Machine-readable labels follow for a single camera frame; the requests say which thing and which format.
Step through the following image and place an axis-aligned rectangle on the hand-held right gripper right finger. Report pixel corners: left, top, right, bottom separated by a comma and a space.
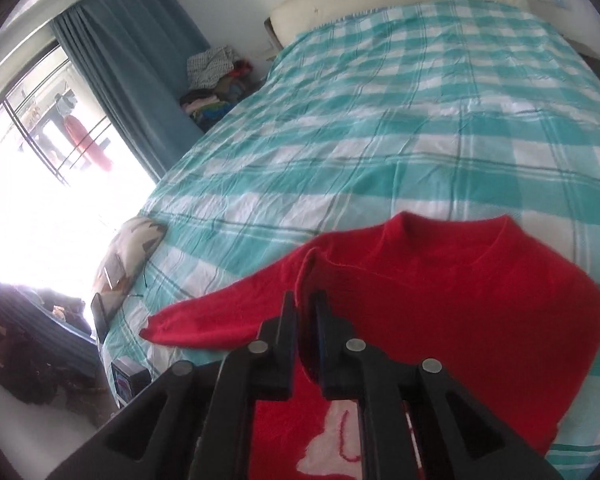
310, 290, 566, 480

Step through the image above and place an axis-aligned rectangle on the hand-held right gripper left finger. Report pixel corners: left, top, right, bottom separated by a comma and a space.
45, 290, 299, 480

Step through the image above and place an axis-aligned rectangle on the red sweater with white print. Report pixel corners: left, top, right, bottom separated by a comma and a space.
140, 212, 600, 480

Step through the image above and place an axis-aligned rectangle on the pile of mixed clothes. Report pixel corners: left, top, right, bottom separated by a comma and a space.
179, 46, 255, 131

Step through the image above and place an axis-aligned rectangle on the small dark device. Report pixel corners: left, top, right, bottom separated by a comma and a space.
111, 357, 151, 408

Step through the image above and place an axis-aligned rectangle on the patterned beige pillow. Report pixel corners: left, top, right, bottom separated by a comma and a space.
92, 216, 168, 311

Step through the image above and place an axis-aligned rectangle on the dark phone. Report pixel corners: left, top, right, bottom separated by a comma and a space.
90, 292, 110, 343

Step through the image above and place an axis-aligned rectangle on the bed with teal plaid sheet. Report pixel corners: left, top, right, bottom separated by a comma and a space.
97, 0, 600, 471

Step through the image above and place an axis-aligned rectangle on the dark cloth pile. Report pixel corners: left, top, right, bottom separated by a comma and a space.
0, 285, 101, 406

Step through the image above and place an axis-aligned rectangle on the red hanging garment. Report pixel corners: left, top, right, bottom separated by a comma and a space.
62, 114, 112, 171

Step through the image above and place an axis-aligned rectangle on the blue curtain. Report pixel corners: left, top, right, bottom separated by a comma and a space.
52, 0, 212, 183

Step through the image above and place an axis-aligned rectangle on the black window railing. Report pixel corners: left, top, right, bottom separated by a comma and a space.
2, 75, 116, 186

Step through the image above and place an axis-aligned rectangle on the dark wooden nightstand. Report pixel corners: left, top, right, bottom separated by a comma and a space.
577, 40, 600, 92

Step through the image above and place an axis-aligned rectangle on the thin black cable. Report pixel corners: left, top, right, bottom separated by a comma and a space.
130, 267, 150, 301

